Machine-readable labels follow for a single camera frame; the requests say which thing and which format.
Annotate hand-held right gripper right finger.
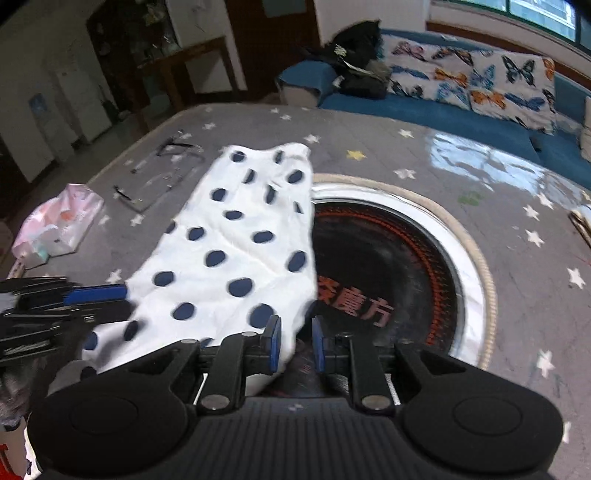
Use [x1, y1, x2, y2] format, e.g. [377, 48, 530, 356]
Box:
[311, 316, 462, 413]

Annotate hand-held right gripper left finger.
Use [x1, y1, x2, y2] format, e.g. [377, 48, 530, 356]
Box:
[127, 315, 283, 413]

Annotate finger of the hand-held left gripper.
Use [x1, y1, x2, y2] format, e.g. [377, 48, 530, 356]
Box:
[14, 300, 133, 342]
[18, 276, 129, 308]

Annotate white polka dot pants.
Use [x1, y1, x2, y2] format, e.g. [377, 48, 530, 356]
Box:
[51, 143, 319, 398]

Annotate pile of dark clothes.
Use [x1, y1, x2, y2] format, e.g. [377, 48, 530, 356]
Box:
[302, 19, 393, 100]

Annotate person's left hand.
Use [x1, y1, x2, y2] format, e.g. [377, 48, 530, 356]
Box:
[0, 362, 38, 423]

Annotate pink tissue packet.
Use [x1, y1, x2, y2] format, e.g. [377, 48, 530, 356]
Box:
[11, 183, 105, 271]

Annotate round black induction cooker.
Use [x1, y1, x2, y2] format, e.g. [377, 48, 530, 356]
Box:
[307, 173, 497, 398]

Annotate clear plastic packaging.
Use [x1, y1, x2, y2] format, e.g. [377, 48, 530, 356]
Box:
[113, 131, 206, 214]

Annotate white cabinet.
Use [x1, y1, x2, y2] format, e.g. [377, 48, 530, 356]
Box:
[46, 41, 114, 141]

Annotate grey star-print tablecloth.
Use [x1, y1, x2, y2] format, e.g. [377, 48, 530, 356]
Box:
[0, 104, 591, 480]

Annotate blue sofa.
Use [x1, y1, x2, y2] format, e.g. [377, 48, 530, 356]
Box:
[277, 28, 591, 176]

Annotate dark wooden display cabinet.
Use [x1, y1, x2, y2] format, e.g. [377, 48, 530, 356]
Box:
[85, 0, 181, 116]

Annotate dark wooden side table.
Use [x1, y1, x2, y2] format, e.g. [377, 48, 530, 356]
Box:
[134, 36, 243, 132]

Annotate striped folded blanket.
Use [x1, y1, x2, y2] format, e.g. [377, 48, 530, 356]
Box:
[570, 208, 591, 236]

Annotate butterfly print pillow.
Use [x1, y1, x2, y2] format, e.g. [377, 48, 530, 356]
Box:
[468, 51, 557, 134]
[383, 34, 476, 109]

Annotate dark wooden door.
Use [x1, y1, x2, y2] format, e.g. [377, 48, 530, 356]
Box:
[226, 0, 321, 100]

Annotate grey pillow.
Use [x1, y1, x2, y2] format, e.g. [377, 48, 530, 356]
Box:
[579, 95, 591, 162]

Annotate green-framed window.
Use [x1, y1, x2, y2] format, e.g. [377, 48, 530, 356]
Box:
[429, 0, 591, 47]

